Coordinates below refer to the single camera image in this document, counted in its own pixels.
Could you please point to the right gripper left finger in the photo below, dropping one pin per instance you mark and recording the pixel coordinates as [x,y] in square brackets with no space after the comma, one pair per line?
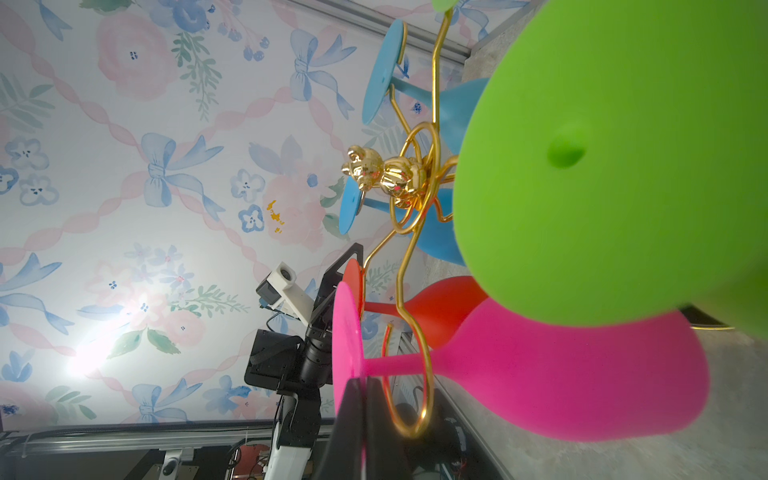
[343,455]

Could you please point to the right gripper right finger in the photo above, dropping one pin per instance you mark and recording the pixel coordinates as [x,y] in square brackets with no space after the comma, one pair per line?
[385,457]

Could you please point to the pink wine glass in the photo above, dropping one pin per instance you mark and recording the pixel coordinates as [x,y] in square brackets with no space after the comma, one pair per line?
[579,384]

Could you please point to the green wine glass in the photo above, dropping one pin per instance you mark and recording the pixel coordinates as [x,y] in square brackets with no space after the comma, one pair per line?
[615,167]
[443,6]

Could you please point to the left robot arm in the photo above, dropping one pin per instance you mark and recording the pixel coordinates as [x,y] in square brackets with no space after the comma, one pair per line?
[296,367]

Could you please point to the red wine glass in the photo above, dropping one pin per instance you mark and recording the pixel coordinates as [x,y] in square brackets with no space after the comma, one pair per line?
[439,309]

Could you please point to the back blue wine glass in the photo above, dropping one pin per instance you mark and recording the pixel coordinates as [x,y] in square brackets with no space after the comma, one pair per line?
[456,105]

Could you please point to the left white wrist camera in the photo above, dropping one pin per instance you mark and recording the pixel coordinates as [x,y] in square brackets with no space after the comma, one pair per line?
[279,288]

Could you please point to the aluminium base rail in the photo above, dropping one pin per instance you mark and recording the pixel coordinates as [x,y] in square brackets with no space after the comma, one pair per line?
[115,438]

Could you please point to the gold wire glass rack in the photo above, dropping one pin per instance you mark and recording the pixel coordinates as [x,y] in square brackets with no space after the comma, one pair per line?
[411,181]

